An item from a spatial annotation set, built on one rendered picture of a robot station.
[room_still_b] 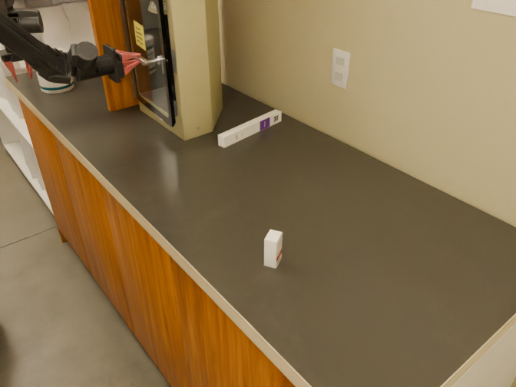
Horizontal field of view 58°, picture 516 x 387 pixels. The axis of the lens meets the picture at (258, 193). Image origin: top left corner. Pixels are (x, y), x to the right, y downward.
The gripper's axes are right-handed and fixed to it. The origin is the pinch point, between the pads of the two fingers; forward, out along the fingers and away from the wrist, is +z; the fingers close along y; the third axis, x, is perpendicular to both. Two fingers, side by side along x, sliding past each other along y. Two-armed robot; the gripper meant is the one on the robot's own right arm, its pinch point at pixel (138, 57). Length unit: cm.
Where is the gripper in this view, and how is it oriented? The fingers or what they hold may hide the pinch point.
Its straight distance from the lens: 152.0
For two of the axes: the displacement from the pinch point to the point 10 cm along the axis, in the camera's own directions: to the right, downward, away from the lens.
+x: -6.3, -4.3, 6.5
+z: 7.8, -3.5, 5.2
